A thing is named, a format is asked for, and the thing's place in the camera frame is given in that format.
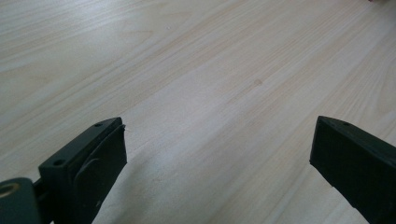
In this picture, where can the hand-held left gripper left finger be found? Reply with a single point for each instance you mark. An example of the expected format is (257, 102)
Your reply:
(81, 168)

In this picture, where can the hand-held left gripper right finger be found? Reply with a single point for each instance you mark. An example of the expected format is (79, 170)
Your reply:
(358, 158)

